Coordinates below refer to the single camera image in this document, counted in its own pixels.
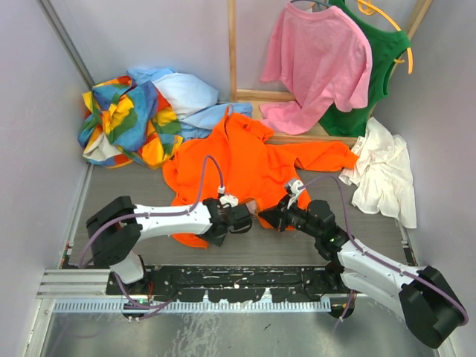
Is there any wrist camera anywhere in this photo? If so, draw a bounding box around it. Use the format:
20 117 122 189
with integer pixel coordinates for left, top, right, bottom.
285 178 305 208
217 186 239 208

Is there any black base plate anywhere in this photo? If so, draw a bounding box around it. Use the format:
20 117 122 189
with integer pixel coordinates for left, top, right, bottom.
106 266 350 303

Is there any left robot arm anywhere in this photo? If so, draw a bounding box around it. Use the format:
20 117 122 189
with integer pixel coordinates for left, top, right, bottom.
86 195 252 295

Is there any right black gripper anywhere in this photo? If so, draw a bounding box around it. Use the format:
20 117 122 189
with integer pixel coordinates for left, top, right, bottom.
260 194 321 239

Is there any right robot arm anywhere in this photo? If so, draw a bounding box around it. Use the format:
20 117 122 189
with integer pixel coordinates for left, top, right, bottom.
259 200 469 349

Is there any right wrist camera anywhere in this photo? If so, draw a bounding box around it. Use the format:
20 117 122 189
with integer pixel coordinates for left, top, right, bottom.
285 178 305 208

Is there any multicolour crumpled cloth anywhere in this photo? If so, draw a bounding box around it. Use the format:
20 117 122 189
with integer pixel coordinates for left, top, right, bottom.
77 75 184 169

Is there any aluminium rail frame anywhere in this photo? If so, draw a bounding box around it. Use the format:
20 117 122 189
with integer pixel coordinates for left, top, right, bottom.
26 266 461 356

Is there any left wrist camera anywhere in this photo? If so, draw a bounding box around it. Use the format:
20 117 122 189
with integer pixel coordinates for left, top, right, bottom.
217 186 239 208

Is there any white crumpled shirt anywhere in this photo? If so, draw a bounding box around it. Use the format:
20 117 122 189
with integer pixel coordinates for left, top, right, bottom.
339 117 417 229

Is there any wooden clothes rack frame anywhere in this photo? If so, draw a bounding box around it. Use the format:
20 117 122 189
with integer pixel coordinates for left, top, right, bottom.
228 0 432 147

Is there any green tank top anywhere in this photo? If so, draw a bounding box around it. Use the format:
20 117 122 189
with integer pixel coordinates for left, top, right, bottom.
319 1 411 137

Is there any light blue shirt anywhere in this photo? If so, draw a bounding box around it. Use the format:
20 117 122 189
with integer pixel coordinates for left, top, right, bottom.
127 67 253 141

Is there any yellow clothes hanger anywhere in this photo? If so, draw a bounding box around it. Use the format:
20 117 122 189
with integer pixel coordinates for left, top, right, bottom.
356 0 414 74

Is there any orange zip jacket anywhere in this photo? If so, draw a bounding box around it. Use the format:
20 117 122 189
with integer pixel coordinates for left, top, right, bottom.
161 104 360 251

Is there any pink t-shirt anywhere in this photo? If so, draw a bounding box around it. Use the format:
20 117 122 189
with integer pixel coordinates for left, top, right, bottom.
260 3 373 135

